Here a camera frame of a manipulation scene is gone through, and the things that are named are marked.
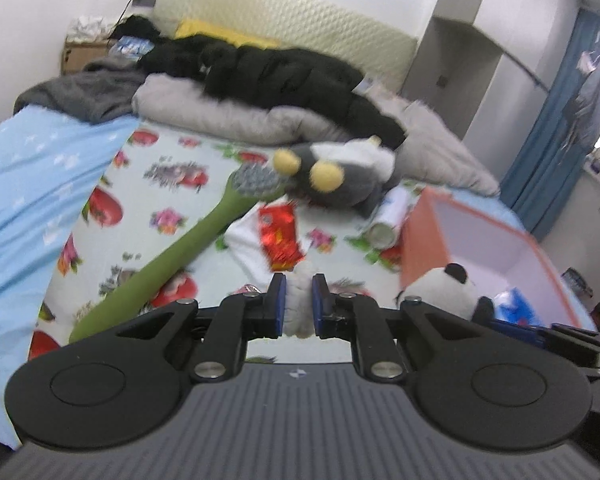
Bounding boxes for blue curtain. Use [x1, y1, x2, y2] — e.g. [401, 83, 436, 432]
[501, 10, 600, 240]

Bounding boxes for hanging clothes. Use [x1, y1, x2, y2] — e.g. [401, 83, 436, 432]
[562, 14, 600, 154]

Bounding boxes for red foil wrapper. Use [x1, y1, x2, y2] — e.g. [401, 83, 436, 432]
[258, 203, 304, 272]

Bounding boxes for grey wardrobe cabinet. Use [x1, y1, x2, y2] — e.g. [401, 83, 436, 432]
[402, 0, 578, 180]

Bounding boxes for cardboard box nightstand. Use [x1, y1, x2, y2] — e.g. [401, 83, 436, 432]
[60, 41, 111, 75]

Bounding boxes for white tissue paper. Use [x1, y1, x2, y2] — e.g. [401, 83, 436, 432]
[224, 203, 276, 287]

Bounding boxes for blue red plastic bag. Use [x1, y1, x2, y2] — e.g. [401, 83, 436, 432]
[493, 287, 543, 326]

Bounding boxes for cream padded headboard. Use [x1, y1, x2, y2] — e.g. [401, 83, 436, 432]
[152, 0, 417, 92]

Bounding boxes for dark grey blanket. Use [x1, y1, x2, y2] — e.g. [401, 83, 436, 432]
[12, 56, 146, 125]

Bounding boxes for grey duvet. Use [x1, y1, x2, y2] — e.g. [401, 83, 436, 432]
[132, 74, 500, 196]

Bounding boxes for green massage hammer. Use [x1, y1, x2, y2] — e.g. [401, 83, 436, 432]
[69, 164, 286, 344]

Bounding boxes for light blue star sheet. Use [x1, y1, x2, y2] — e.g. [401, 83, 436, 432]
[0, 106, 140, 448]

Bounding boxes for white fluffy scrunchie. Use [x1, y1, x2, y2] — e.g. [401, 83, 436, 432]
[283, 261, 315, 339]

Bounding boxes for yellow pillow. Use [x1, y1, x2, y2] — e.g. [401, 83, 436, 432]
[173, 18, 282, 49]

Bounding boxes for small trash bin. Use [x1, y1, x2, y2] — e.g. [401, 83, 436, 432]
[562, 268, 593, 301]

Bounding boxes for small panda plush toy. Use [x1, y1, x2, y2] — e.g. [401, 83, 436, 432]
[396, 262, 495, 325]

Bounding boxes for grey penguin plush toy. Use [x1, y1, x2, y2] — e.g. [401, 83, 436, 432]
[272, 136, 396, 218]

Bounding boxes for pink cardboard box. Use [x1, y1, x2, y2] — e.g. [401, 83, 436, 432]
[400, 188, 593, 330]

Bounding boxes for black jacket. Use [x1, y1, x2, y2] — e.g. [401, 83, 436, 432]
[110, 15, 404, 150]

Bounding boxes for white spray can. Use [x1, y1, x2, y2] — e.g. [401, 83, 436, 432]
[365, 185, 410, 250]

